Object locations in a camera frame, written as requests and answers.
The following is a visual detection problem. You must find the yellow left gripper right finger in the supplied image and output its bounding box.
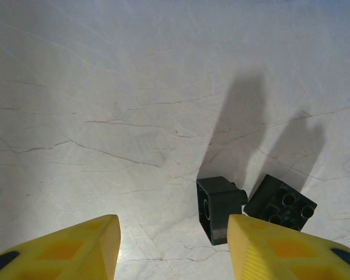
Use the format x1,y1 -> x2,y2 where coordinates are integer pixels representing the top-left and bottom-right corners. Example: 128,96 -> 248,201
226,213 -> 350,280

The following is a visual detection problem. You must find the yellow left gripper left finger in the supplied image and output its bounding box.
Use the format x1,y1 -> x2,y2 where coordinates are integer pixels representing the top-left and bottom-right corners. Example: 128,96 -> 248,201
0,214 -> 122,280

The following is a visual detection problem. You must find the black square lego brick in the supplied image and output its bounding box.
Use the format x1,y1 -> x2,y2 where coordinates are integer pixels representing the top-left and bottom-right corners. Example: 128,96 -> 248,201
197,176 -> 249,246
243,174 -> 318,234

